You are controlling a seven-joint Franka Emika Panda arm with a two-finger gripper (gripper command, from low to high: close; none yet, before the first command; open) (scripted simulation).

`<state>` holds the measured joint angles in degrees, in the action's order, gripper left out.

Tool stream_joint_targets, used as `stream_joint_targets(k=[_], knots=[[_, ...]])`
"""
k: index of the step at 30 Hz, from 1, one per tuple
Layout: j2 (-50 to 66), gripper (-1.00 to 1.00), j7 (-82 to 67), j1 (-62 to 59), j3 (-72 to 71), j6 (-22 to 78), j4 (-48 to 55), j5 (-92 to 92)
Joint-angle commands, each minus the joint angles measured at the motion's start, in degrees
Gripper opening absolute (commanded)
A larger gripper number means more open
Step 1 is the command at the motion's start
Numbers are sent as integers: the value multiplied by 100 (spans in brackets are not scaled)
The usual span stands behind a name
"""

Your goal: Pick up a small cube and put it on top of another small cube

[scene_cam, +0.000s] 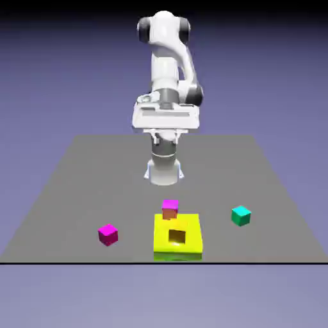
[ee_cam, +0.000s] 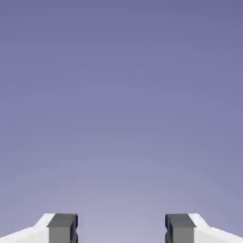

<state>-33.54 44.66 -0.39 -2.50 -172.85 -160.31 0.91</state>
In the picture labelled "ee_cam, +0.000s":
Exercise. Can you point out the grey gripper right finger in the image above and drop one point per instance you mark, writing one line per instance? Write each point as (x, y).
(183, 229)

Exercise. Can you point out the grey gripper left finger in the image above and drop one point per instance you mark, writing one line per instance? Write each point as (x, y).
(58, 229)

